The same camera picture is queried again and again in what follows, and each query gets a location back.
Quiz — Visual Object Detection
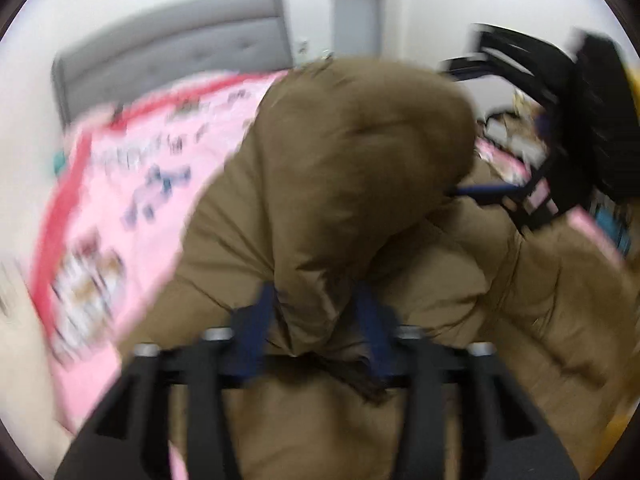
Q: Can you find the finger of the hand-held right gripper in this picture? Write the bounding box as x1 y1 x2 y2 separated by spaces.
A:
450 145 576 236
439 22 581 111

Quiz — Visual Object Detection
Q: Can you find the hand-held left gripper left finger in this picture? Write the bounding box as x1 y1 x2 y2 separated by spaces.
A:
55 282 278 480

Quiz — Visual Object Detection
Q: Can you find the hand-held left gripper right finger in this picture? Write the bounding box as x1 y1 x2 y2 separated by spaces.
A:
355 282 581 480

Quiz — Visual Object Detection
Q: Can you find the brown hooded puffer jacket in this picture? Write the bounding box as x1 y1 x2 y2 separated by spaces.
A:
117 57 640 480

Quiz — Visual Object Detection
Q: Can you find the pink printed blanket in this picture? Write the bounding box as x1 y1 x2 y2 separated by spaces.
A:
30 70 626 480

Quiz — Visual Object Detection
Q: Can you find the grey upholstered headboard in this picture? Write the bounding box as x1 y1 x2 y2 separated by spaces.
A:
52 0 296 128

